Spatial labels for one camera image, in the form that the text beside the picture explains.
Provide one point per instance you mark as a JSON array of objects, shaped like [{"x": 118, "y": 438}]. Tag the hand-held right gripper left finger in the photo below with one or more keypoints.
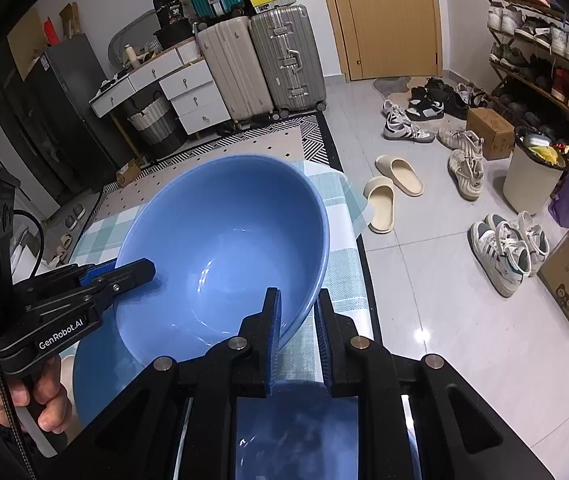
[{"x": 274, "y": 340}]

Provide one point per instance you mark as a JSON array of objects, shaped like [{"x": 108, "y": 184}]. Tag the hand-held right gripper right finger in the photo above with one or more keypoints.
[{"x": 324, "y": 340}]

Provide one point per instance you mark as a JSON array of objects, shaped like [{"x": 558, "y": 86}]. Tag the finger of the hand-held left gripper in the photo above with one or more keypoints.
[
  {"x": 97, "y": 273},
  {"x": 129, "y": 276}
]

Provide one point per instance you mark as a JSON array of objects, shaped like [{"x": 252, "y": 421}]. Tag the person's left hand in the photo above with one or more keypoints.
[{"x": 47, "y": 402}]

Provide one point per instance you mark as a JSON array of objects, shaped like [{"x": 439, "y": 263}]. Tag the small printed cardboard box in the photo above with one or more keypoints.
[{"x": 129, "y": 172}]

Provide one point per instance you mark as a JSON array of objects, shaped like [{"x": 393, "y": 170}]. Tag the beige slipper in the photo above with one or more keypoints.
[
  {"x": 404, "y": 175},
  {"x": 382, "y": 210}
]

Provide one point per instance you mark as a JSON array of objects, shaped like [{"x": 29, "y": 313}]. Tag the dark grey fridge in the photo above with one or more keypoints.
[{"x": 74, "y": 120}]

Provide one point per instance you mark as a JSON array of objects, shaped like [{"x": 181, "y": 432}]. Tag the white and grey basket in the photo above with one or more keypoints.
[{"x": 157, "y": 122}]

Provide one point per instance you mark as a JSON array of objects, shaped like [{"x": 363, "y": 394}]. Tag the black tall cabinet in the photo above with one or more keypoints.
[{"x": 9, "y": 135}]

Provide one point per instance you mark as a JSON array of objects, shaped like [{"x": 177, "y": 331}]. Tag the white desk with drawers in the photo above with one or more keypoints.
[{"x": 194, "y": 95}]

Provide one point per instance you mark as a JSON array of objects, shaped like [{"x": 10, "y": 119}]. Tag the scattered pairs of sneakers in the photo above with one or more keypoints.
[{"x": 499, "y": 255}]

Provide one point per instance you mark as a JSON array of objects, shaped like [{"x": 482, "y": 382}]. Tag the cream bottle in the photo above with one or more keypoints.
[{"x": 130, "y": 56}]

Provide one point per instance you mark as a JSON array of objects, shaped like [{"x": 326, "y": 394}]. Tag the beige suitcase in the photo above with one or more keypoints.
[{"x": 234, "y": 70}]

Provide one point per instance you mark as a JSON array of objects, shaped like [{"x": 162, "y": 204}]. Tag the flat cardboard sheet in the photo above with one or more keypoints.
[{"x": 27, "y": 50}]

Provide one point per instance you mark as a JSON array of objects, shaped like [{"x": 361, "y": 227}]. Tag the oval mirror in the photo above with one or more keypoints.
[{"x": 122, "y": 35}]

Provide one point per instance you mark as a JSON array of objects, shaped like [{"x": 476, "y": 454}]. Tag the red box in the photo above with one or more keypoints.
[{"x": 52, "y": 32}]

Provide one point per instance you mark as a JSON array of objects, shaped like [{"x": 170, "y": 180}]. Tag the black storage box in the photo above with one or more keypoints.
[{"x": 174, "y": 35}]

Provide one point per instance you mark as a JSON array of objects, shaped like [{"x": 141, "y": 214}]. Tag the small open cardboard box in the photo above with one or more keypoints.
[{"x": 70, "y": 22}]

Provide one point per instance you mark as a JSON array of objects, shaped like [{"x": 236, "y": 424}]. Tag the white trash bin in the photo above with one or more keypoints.
[{"x": 529, "y": 185}]

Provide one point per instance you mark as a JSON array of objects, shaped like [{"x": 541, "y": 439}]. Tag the grey doormat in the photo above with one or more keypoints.
[{"x": 392, "y": 85}]

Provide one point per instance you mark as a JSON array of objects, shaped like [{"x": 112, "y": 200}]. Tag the brown cardboard box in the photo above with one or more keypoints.
[{"x": 489, "y": 132}]

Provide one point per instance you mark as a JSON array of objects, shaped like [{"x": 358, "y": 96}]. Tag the silver suitcase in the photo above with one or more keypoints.
[{"x": 287, "y": 60}]

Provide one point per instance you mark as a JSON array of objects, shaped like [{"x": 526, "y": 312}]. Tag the black pouch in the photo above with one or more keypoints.
[{"x": 170, "y": 10}]

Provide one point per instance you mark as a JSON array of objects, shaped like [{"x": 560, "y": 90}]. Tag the yellow and black shoebox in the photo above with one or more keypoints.
[{"x": 272, "y": 2}]

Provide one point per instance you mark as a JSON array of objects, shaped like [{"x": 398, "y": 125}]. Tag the wooden door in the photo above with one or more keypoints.
[{"x": 389, "y": 25}]

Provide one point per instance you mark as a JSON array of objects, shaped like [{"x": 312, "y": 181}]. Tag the wooden shoe rack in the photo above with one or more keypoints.
[{"x": 501, "y": 67}]

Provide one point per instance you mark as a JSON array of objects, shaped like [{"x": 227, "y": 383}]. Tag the shoe rack with shoes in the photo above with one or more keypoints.
[{"x": 559, "y": 45}]

